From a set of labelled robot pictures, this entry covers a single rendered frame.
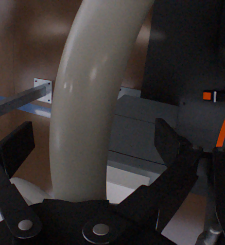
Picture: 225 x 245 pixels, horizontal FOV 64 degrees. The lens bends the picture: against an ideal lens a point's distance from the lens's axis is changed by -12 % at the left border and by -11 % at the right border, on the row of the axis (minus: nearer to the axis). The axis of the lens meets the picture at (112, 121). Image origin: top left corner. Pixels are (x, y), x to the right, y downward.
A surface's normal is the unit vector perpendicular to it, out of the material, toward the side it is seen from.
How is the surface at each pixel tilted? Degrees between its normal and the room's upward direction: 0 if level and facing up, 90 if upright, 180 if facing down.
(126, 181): 90
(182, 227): 0
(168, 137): 68
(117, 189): 1
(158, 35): 0
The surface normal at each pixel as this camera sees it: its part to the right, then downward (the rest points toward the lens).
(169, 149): -1.00, 0.03
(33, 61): -0.34, 0.36
